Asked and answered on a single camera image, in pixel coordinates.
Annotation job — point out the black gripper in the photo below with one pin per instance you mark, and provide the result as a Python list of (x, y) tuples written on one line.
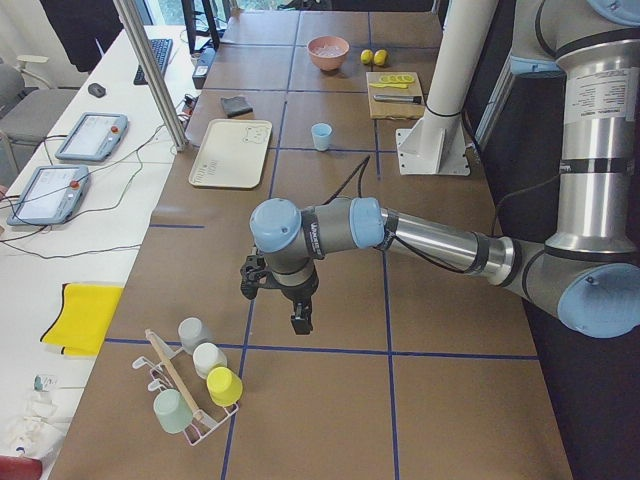
[(298, 292)]

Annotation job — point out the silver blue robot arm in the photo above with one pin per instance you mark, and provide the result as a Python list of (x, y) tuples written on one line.
[(583, 274)]

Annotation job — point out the white plastic cup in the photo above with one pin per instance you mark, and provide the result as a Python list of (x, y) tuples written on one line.
[(206, 357)]

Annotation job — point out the yellow plastic cup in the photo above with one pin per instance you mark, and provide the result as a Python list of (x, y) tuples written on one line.
[(225, 387)]

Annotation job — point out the grey plastic cup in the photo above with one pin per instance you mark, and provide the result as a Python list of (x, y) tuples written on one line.
[(193, 332)]

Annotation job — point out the mint green plastic cup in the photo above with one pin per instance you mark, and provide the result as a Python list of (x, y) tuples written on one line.
[(172, 411)]

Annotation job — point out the light blue plastic cup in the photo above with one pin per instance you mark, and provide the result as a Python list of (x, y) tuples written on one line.
[(321, 136)]

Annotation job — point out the pink bowl of ice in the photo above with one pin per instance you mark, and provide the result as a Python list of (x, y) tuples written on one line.
[(328, 53)]

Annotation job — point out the wooden stick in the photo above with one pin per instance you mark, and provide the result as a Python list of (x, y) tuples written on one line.
[(166, 354)]

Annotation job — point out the cream bear serving tray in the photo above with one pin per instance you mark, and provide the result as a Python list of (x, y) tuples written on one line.
[(232, 154)]

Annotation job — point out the yellow cloth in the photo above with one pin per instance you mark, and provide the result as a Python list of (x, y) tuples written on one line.
[(85, 316)]

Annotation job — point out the grey folded cloth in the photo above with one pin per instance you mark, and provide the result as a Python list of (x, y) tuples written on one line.
[(235, 106)]

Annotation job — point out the wooden cutting board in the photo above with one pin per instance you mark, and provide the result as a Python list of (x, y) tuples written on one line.
[(379, 110)]

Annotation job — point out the yellow plastic knife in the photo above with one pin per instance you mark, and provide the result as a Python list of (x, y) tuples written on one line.
[(401, 86)]

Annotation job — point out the lemon slice row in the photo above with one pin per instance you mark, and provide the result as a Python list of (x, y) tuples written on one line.
[(399, 80)]

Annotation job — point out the yellow lemon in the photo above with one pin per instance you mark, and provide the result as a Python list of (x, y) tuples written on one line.
[(366, 57), (380, 57)]

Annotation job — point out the upper teach pendant tablet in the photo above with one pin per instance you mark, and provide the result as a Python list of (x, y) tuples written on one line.
[(94, 137)]

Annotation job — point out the teach pendant tablet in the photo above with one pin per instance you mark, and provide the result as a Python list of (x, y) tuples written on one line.
[(94, 137), (51, 196)]

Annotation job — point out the lower teach pendant tablet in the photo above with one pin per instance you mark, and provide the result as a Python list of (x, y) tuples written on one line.
[(51, 196)]

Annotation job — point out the black power adapter box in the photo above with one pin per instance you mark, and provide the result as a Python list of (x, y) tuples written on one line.
[(202, 67)]

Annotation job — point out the white crumpled tissue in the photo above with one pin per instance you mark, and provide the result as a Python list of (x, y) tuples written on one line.
[(34, 433)]

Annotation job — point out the black keyboard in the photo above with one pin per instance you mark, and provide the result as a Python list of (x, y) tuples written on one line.
[(161, 49)]

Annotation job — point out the black computer mouse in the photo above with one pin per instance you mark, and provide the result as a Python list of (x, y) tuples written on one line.
[(97, 90)]

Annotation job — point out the red object at corner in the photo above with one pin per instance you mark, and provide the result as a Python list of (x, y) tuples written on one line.
[(20, 468)]

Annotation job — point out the grey office chair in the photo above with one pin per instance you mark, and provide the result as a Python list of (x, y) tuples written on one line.
[(30, 106)]

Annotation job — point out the white wire cup rack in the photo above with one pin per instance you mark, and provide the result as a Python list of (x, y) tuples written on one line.
[(197, 431)]

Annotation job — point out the white camera pole base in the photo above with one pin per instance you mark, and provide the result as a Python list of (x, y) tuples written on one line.
[(435, 145)]

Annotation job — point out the aluminium frame post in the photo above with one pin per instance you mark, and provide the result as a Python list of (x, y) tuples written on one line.
[(130, 18)]

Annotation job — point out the steel black handled tool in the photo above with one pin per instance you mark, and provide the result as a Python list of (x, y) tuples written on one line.
[(401, 99)]

